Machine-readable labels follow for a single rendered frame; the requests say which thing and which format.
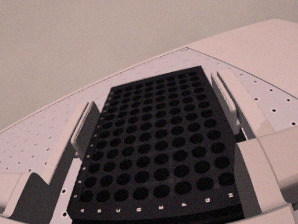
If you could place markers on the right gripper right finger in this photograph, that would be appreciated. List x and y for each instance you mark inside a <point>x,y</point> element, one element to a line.
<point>265,166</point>

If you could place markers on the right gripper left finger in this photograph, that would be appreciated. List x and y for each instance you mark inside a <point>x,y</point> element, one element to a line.
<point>27,198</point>

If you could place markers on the black well plate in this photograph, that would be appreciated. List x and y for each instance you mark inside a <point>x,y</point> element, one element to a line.
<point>173,119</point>

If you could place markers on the black rectangular frame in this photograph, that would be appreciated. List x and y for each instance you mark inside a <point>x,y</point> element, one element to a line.
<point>241,136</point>

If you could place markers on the grey perforated base plate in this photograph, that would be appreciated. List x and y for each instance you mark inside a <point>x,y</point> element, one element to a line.
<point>26,146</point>

